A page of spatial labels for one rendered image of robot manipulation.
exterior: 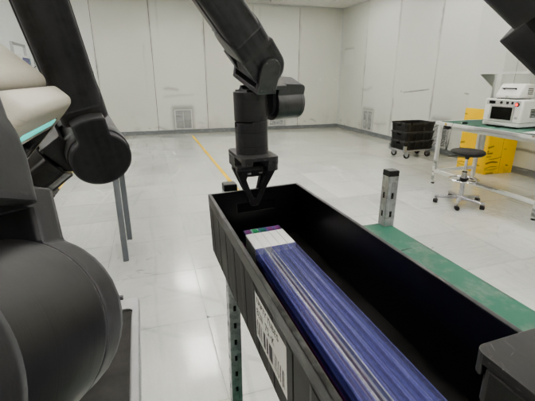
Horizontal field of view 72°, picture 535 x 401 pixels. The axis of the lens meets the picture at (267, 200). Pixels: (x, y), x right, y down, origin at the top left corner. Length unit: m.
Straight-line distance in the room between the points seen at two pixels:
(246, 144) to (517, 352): 0.50
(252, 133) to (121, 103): 8.89
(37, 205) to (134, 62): 9.29
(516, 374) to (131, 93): 9.37
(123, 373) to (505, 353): 0.34
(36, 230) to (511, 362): 0.22
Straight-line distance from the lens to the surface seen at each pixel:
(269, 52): 0.60
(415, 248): 0.92
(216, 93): 9.60
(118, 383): 0.43
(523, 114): 4.79
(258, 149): 0.64
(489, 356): 0.22
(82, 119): 0.51
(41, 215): 0.18
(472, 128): 4.81
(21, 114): 0.27
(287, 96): 0.67
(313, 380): 0.30
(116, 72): 9.47
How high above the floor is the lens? 1.32
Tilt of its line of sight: 18 degrees down
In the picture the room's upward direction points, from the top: straight up
